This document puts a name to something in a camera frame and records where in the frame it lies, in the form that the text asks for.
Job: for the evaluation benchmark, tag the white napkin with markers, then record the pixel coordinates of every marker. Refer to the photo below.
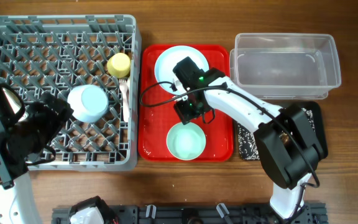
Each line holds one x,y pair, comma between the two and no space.
182,97

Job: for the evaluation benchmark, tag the light blue small bowl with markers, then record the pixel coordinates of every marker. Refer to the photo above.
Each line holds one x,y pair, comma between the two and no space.
88,102

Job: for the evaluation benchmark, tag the red plastic tray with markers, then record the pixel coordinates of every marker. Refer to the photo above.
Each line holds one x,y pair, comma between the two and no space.
155,123

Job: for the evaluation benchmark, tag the light blue plate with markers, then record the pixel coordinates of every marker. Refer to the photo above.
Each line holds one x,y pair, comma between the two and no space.
169,59

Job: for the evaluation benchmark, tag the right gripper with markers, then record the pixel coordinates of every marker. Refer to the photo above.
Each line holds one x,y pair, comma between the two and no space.
186,115

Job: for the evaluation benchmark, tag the green bowl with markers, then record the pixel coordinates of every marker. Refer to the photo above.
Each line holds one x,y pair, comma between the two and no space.
186,141

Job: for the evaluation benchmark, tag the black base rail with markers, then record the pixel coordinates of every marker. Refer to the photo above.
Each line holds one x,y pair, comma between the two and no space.
311,213

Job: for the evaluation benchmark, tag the grey dishwasher rack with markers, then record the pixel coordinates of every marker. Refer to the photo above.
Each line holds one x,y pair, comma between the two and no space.
54,54

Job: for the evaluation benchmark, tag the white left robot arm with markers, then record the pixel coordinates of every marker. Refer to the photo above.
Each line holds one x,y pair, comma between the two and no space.
25,129

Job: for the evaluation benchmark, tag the yellow plastic cup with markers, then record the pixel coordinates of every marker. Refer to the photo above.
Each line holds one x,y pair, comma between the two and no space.
119,65

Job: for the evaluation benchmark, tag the black waste tray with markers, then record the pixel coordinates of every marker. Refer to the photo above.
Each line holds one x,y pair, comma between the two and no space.
320,134

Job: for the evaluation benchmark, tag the white plastic spoon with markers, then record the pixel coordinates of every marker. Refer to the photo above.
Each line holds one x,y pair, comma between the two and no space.
129,84

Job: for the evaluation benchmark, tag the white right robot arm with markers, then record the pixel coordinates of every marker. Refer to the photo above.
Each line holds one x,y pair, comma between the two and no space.
288,147

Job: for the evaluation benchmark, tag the rice and food scraps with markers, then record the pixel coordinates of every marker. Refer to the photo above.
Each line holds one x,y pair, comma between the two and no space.
247,146

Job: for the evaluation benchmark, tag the white plastic fork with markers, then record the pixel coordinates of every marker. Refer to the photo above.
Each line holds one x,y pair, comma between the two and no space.
125,102

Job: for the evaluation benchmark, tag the clear plastic bin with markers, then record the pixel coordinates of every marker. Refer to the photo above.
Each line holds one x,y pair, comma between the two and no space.
285,66

